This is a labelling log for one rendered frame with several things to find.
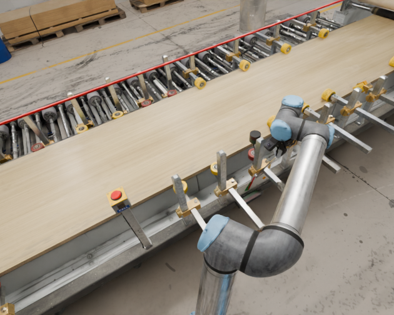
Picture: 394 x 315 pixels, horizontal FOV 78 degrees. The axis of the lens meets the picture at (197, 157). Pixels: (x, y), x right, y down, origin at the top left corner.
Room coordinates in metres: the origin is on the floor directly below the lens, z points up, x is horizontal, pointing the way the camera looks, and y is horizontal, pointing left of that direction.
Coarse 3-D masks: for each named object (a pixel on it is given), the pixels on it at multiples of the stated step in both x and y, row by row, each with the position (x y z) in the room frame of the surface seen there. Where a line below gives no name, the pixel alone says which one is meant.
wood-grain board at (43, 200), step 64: (256, 64) 1.99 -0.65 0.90; (320, 64) 1.84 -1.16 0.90; (384, 64) 1.71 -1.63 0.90; (128, 128) 1.36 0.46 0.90; (192, 128) 1.27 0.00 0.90; (256, 128) 1.18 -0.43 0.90; (0, 192) 0.93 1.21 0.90; (64, 192) 0.86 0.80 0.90; (128, 192) 0.80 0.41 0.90; (0, 256) 0.53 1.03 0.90
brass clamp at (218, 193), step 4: (228, 180) 0.82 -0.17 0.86; (228, 184) 0.79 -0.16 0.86; (232, 184) 0.78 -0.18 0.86; (236, 184) 0.78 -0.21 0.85; (216, 188) 0.78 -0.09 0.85; (228, 188) 0.76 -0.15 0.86; (236, 188) 0.79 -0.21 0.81; (216, 192) 0.75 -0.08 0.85; (220, 192) 0.74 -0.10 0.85; (224, 192) 0.75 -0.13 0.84; (216, 196) 0.75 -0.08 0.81; (220, 196) 0.73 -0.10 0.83
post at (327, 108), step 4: (324, 104) 1.09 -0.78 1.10; (328, 104) 1.07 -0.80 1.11; (332, 104) 1.07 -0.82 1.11; (324, 108) 1.08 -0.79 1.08; (328, 108) 1.06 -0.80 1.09; (324, 112) 1.07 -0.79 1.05; (328, 112) 1.06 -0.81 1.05; (320, 116) 1.08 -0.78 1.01; (324, 116) 1.06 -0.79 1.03; (328, 116) 1.07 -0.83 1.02; (320, 120) 1.07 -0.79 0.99; (324, 120) 1.06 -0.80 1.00
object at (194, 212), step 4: (188, 200) 0.72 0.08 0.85; (192, 212) 0.64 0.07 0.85; (196, 212) 0.64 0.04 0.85; (196, 216) 0.62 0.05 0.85; (200, 216) 0.61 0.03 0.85; (196, 220) 0.60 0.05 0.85; (200, 220) 0.59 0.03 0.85; (200, 224) 0.57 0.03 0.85; (204, 224) 0.56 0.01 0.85; (204, 228) 0.54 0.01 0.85
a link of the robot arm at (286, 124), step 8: (280, 112) 0.78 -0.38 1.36; (288, 112) 0.76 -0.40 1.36; (296, 112) 0.77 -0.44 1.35; (280, 120) 0.72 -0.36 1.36; (288, 120) 0.72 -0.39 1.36; (296, 120) 0.71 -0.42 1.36; (272, 128) 0.71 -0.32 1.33; (280, 128) 0.69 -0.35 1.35; (288, 128) 0.68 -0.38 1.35; (296, 128) 0.68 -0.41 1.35; (280, 136) 0.69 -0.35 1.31; (288, 136) 0.67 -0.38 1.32; (296, 136) 0.66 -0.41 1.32
